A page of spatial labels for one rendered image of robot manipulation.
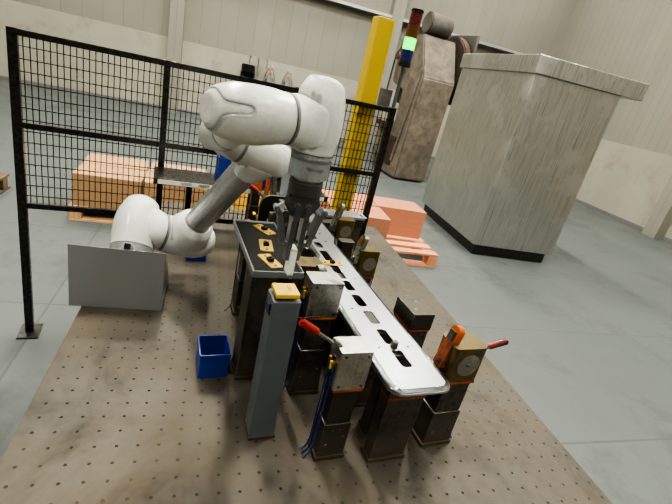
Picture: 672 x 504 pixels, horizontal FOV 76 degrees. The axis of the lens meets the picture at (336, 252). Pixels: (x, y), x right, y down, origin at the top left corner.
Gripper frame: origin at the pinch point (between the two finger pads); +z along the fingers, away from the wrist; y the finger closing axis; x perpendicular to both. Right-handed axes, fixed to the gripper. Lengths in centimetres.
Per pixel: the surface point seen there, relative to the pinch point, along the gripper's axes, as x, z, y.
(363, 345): -10.5, 17.8, 19.8
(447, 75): 658, -78, 457
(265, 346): -3.1, 22.8, -3.2
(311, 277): 15.9, 13.0, 12.8
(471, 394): 5, 54, 81
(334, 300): 12.2, 18.5, 20.1
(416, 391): -21.3, 24.0, 31.5
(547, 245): 286, 100, 431
